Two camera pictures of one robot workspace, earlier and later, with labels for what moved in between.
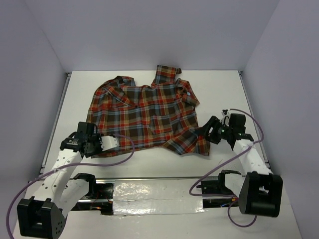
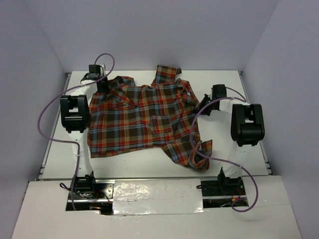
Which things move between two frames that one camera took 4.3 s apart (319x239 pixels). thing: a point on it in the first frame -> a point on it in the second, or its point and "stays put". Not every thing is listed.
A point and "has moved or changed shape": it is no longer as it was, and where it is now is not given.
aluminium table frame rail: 266,160 stays put
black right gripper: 215,122 -> 202,104
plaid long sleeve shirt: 161,115 has moved or changed shape
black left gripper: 97,137 -> 105,89
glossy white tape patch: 154,196 stays put
